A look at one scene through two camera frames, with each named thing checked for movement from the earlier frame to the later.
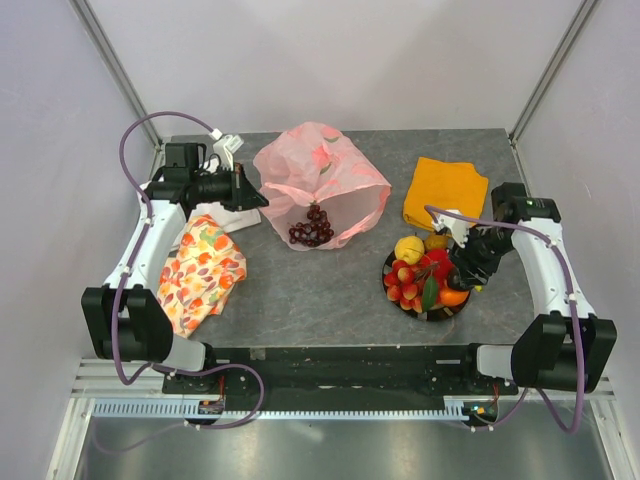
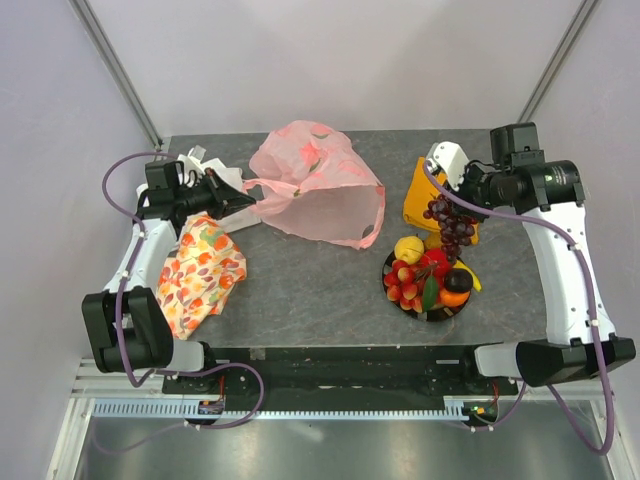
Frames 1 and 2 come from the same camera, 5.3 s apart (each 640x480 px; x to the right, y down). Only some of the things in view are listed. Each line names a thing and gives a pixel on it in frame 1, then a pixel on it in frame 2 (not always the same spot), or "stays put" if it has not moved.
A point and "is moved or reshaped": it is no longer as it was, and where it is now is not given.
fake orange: [450, 297] stays put
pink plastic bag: [319, 188] stays put
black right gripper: [466, 263] → [470, 171]
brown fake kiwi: [433, 241] stays put
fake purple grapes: [315, 233] is moved or reshaped
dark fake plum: [454, 280] stays put
